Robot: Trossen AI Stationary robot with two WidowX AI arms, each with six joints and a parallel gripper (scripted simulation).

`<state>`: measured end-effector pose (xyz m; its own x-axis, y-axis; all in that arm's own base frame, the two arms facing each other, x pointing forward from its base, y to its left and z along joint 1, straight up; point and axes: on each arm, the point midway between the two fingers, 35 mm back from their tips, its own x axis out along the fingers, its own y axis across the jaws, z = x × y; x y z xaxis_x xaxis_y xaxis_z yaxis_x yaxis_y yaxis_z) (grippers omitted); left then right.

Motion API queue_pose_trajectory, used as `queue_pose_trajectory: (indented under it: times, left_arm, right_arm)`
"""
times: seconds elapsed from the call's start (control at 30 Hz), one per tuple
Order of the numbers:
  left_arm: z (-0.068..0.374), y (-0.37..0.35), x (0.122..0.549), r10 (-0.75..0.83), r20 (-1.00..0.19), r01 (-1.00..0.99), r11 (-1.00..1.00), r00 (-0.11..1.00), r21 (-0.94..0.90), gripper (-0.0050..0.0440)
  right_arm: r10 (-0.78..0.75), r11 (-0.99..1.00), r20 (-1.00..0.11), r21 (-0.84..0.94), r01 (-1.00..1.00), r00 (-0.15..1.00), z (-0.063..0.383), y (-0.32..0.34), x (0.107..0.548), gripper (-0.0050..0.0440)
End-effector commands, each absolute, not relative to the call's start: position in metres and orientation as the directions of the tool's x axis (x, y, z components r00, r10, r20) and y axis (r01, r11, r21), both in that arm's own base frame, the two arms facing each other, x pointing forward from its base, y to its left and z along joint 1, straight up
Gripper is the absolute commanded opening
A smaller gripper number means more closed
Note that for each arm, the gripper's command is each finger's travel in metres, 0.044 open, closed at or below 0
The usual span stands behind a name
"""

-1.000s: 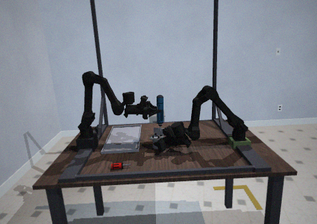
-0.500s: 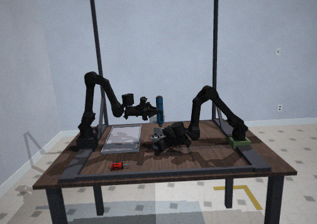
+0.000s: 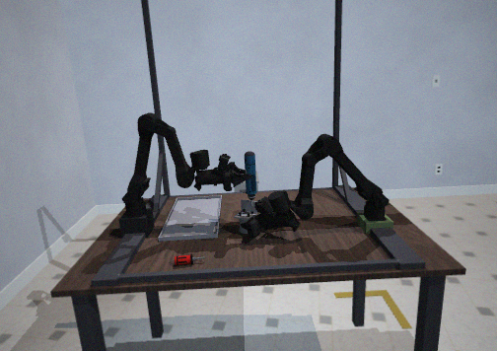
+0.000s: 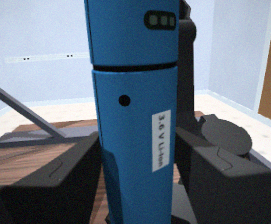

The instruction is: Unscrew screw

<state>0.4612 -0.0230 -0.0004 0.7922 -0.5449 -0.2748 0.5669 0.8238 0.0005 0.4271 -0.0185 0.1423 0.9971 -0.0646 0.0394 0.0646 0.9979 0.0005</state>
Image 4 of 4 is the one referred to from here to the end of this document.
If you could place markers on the blue electric screwdriver barrel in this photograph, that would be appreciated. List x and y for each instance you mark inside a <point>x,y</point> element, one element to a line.
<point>133,47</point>

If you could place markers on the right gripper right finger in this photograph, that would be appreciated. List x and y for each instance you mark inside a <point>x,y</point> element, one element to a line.
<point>222,187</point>

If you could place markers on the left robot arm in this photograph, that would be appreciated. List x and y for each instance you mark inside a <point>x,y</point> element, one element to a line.
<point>222,133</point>

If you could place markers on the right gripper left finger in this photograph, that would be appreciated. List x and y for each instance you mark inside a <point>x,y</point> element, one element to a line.
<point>61,192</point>

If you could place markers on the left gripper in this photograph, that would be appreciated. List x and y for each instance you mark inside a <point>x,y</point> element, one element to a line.
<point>107,219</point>

